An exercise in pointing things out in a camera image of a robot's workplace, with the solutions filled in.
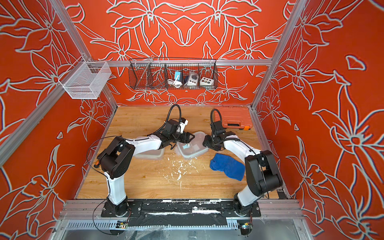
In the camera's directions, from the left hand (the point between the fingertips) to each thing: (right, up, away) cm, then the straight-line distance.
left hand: (192, 135), depth 92 cm
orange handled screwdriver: (-57, -18, -6) cm, 60 cm away
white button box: (+9, +35, +2) cm, 36 cm away
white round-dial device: (0, +35, -2) cm, 35 cm away
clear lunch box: (-21, -10, -10) cm, 26 cm away
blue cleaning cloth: (+24, -19, -7) cm, 31 cm away
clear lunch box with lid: (+1, -9, 0) cm, 9 cm away
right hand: (+6, -5, -3) cm, 8 cm away
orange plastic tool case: (+31, +11, +15) cm, 36 cm away
